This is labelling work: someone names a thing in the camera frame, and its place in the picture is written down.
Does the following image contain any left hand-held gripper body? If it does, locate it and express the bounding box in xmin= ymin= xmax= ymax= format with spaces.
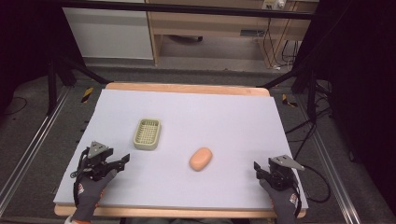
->
xmin=81 ymin=141 xmax=126 ymax=182

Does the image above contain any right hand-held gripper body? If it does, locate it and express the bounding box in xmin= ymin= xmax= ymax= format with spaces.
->
xmin=257 ymin=154 xmax=305 ymax=191

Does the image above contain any green soap dish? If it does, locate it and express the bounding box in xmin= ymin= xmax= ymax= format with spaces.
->
xmin=133 ymin=118 xmax=163 ymax=151

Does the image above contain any person's right hand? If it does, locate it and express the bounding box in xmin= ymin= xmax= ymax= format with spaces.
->
xmin=259 ymin=178 xmax=301 ymax=224

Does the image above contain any person's left hand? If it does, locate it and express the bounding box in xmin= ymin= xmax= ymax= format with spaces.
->
xmin=72 ymin=168 xmax=118 ymax=223

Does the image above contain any yellow black striped tape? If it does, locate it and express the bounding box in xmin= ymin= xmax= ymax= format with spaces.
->
xmin=281 ymin=93 xmax=299 ymax=108
xmin=80 ymin=87 xmax=94 ymax=104

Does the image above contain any white foam board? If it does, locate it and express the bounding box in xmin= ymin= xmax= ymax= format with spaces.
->
xmin=53 ymin=89 xmax=309 ymax=210

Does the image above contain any wooden table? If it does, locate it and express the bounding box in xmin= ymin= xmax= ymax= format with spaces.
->
xmin=53 ymin=81 xmax=307 ymax=218

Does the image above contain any white cabinet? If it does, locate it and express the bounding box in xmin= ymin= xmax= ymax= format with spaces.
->
xmin=62 ymin=0 xmax=155 ymax=61

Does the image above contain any wooden desk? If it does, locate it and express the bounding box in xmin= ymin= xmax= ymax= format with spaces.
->
xmin=145 ymin=0 xmax=319 ymax=68

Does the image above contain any black crossbar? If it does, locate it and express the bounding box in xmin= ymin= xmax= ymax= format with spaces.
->
xmin=59 ymin=0 xmax=316 ymax=21

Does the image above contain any black cable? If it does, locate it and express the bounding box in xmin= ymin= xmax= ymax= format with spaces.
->
xmin=70 ymin=148 xmax=90 ymax=207
xmin=295 ymin=163 xmax=332 ymax=218

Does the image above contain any metal floor rail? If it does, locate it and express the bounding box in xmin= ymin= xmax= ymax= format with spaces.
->
xmin=0 ymin=85 xmax=71 ymax=216
xmin=296 ymin=94 xmax=364 ymax=224

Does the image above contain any black metal frame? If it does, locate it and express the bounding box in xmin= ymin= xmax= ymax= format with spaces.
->
xmin=257 ymin=59 xmax=332 ymax=123
xmin=45 ymin=46 xmax=112 ymax=117

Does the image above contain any bundle of cables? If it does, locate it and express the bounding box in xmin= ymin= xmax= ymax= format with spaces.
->
xmin=262 ymin=17 xmax=302 ymax=71

